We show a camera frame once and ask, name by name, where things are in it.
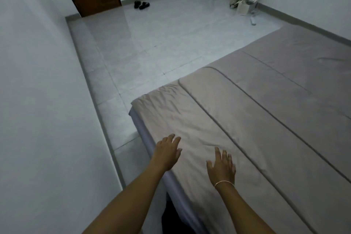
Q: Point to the taupe bed sheet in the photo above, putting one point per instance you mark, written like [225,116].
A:
[175,116]

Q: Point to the white paper bag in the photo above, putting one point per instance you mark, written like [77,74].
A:
[243,8]

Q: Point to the black sandal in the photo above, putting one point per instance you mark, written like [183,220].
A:
[144,5]
[137,4]

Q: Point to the person's left forearm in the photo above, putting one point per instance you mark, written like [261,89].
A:
[131,201]

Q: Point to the person's right middle finger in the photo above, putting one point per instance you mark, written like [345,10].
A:
[224,155]

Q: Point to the person's left thumb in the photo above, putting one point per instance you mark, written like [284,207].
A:
[179,151]

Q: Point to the person's right little finger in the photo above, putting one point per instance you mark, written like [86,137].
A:
[234,170]

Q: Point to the white power strip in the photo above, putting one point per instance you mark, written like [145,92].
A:
[253,17]

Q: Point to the blue-grey mattress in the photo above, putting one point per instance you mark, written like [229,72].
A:
[156,151]

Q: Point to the person's right hand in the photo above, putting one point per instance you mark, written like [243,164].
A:
[222,170]

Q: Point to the person's right thumb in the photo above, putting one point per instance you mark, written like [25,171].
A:
[209,165]

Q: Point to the person's left hand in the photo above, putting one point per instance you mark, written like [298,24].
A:
[164,153]

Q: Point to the taupe folded blanket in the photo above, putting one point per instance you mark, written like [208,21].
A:
[274,110]

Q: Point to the person's right forearm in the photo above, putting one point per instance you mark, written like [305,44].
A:
[241,209]

